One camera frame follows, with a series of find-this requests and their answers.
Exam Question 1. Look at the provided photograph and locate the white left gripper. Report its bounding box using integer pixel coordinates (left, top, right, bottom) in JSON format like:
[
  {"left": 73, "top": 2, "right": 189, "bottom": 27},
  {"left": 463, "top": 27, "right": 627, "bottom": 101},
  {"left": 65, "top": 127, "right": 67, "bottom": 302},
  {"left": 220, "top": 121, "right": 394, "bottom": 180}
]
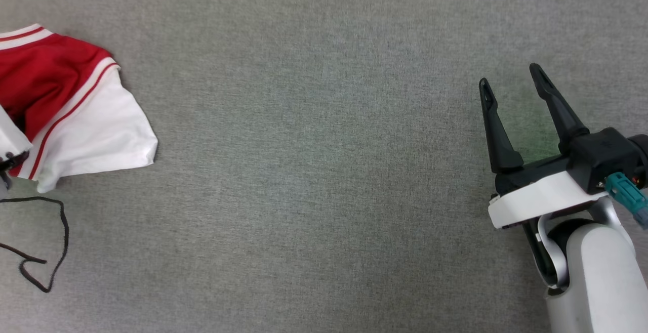
[{"left": 0, "top": 104, "right": 32, "bottom": 174}]

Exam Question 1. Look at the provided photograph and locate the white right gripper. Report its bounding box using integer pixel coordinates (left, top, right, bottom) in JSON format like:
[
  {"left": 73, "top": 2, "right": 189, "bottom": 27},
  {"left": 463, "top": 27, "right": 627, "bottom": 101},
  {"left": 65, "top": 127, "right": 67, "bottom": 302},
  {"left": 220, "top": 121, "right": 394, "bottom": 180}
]
[{"left": 478, "top": 63, "right": 609, "bottom": 230}]

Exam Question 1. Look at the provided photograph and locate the red and white jersey garment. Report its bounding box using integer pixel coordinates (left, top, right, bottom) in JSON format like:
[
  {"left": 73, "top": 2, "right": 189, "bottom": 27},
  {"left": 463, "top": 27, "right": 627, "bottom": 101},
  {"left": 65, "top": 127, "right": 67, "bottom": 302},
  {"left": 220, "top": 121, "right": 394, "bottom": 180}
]
[{"left": 0, "top": 23, "right": 159, "bottom": 194}]

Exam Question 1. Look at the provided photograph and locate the grey fabric sofa seat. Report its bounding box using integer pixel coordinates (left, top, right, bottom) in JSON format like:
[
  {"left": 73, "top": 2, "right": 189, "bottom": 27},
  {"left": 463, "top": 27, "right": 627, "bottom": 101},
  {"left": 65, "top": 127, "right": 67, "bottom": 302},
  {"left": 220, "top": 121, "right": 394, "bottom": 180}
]
[{"left": 0, "top": 0, "right": 648, "bottom": 333}]

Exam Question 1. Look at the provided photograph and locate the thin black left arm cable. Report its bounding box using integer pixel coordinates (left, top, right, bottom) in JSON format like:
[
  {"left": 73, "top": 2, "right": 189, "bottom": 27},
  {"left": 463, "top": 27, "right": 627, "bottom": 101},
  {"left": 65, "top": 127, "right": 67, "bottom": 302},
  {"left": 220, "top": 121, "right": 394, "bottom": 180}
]
[{"left": 0, "top": 196, "right": 69, "bottom": 294}]

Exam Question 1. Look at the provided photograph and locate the teal right camera connector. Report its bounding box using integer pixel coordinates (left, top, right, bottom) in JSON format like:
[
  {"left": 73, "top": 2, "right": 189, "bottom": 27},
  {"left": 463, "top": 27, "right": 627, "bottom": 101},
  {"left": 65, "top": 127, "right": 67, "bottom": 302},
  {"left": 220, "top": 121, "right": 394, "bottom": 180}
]
[{"left": 604, "top": 172, "right": 648, "bottom": 228}]

